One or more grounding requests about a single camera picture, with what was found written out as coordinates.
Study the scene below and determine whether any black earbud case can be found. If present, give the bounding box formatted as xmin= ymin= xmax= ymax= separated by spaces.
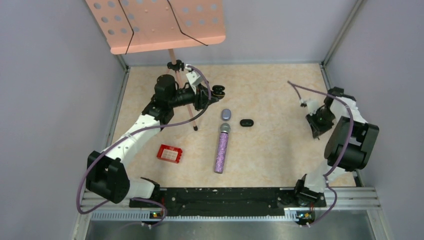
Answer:
xmin=212 ymin=85 xmax=226 ymax=99
xmin=239 ymin=119 xmax=255 ymax=127

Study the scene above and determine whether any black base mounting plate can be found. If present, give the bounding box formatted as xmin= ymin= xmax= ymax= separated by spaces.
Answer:
xmin=128 ymin=187 xmax=326 ymax=218

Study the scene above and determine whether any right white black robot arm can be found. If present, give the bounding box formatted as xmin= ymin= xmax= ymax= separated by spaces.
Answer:
xmin=293 ymin=87 xmax=380 ymax=206

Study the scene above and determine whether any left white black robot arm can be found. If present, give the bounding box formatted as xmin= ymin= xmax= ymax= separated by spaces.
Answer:
xmin=85 ymin=74 xmax=225 ymax=207

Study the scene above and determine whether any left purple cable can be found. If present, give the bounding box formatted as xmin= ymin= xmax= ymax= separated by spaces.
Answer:
xmin=76 ymin=64 xmax=213 ymax=229

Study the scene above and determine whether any red plastic box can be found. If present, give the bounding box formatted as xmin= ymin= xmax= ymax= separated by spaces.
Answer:
xmin=156 ymin=144 xmax=183 ymax=164

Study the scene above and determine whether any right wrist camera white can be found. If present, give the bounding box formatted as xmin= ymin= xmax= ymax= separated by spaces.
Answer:
xmin=299 ymin=98 xmax=322 ymax=116

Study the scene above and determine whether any pink music stand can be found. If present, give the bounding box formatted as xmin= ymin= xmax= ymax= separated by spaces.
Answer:
xmin=83 ymin=0 xmax=227 ymax=133

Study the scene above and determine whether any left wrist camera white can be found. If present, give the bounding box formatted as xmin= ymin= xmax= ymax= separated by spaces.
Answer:
xmin=184 ymin=64 xmax=203 ymax=91

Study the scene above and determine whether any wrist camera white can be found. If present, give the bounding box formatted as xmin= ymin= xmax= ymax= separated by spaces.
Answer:
xmin=184 ymin=64 xmax=203 ymax=91
xmin=299 ymin=98 xmax=322 ymax=116

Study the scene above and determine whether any purple earbud charging case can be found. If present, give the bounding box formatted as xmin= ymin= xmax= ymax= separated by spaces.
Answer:
xmin=220 ymin=108 xmax=232 ymax=121

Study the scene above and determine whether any purple glitter microphone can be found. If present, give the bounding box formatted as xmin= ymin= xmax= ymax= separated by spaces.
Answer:
xmin=214 ymin=123 xmax=231 ymax=174

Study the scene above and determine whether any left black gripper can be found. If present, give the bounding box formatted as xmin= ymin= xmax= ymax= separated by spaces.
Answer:
xmin=168 ymin=83 xmax=219 ymax=111

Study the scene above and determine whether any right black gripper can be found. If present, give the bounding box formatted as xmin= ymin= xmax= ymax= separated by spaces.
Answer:
xmin=305 ymin=108 xmax=336 ymax=139

